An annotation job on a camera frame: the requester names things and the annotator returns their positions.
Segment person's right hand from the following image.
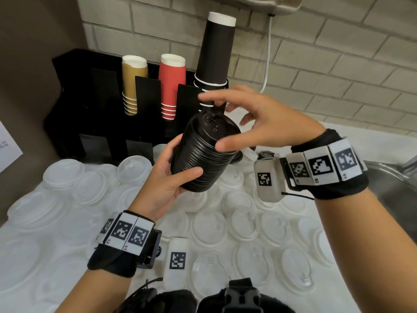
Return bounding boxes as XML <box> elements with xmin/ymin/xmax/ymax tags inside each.
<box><xmin>198</xmin><ymin>85</ymin><xmax>326</xmax><ymax>153</ymax></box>

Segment person's left hand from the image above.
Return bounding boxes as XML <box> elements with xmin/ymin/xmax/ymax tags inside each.
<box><xmin>129</xmin><ymin>133</ymin><xmax>204</xmax><ymax>222</ymax></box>

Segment stack of black lids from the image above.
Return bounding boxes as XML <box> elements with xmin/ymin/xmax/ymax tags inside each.
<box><xmin>170</xmin><ymin>109</ymin><xmax>242</xmax><ymax>193</ymax></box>

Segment white lids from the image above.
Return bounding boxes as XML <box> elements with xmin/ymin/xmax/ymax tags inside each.
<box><xmin>0</xmin><ymin>143</ymin><xmax>339</xmax><ymax>313</ymax></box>

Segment black cup holder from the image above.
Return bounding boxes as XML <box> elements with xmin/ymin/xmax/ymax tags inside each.
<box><xmin>43</xmin><ymin>48</ymin><xmax>229</xmax><ymax>163</ymax></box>

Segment person's right forearm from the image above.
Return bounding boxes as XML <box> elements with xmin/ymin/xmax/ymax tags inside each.
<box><xmin>314</xmin><ymin>189</ymin><xmax>417</xmax><ymax>313</ymax></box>

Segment person's left forearm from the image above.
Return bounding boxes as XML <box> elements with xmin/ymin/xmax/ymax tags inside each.
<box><xmin>55</xmin><ymin>269</ymin><xmax>132</xmax><ymax>313</ymax></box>

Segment black left wrist marker band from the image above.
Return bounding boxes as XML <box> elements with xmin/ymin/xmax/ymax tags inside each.
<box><xmin>87</xmin><ymin>210</ymin><xmax>162</xmax><ymax>278</ymax></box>

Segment black wrist marker band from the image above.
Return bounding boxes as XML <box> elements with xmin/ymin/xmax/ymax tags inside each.
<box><xmin>87</xmin><ymin>210</ymin><xmax>162</xmax><ymax>278</ymax></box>
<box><xmin>285</xmin><ymin>128</ymin><xmax>369</xmax><ymax>200</ymax></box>

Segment black right wrist marker band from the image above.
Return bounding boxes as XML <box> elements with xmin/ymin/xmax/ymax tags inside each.
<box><xmin>285</xmin><ymin>128</ymin><xmax>369</xmax><ymax>200</ymax></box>

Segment stack of black paper cups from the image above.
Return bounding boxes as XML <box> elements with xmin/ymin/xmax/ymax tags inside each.
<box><xmin>193</xmin><ymin>11</ymin><xmax>237</xmax><ymax>111</ymax></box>

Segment stack of red paper cups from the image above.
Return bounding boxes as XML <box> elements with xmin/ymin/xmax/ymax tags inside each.
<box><xmin>158</xmin><ymin>53</ymin><xmax>187</xmax><ymax>121</ymax></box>

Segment stack of gold paper cups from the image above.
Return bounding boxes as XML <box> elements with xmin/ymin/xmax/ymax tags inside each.
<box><xmin>121</xmin><ymin>55</ymin><xmax>149</xmax><ymax>117</ymax></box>

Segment black chest harness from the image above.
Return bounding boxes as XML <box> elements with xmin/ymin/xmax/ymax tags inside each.
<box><xmin>117</xmin><ymin>277</ymin><xmax>295</xmax><ymax>313</ymax></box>

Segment steel sink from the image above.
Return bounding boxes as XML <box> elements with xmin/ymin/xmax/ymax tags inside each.
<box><xmin>363</xmin><ymin>156</ymin><xmax>417</xmax><ymax>245</ymax></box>

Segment microwave safety poster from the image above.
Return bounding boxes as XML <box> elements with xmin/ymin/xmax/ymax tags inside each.
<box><xmin>0</xmin><ymin>120</ymin><xmax>24</xmax><ymax>173</ymax></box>

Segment black camera cable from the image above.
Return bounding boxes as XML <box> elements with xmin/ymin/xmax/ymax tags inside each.
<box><xmin>130</xmin><ymin>277</ymin><xmax>163</xmax><ymax>300</ymax></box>
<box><xmin>281</xmin><ymin>191</ymin><xmax>315</xmax><ymax>201</ymax></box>

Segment white wall cable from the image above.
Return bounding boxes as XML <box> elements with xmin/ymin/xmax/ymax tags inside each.
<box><xmin>259</xmin><ymin>14</ymin><xmax>274</xmax><ymax>94</ymax></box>

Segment grey wall-mounted appliance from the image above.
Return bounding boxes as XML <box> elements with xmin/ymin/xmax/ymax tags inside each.
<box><xmin>228</xmin><ymin>0</ymin><xmax>305</xmax><ymax>16</ymax></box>

